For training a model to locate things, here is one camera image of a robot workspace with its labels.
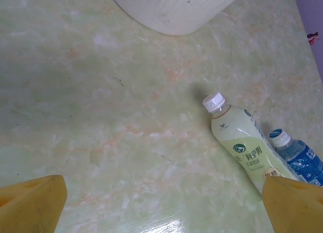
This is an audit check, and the pale round waste bin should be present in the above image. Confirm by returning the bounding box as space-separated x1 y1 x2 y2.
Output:
107 0 247 36

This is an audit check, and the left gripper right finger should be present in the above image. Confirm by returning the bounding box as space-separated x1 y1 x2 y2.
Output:
262 177 323 233

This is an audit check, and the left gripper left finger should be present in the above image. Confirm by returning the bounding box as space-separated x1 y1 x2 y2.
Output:
0 174 68 233

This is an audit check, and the blue label water bottle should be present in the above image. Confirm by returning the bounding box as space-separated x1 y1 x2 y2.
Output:
267 128 323 187

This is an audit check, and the pale green tea bottle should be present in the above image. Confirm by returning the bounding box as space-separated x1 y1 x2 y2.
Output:
202 91 301 196

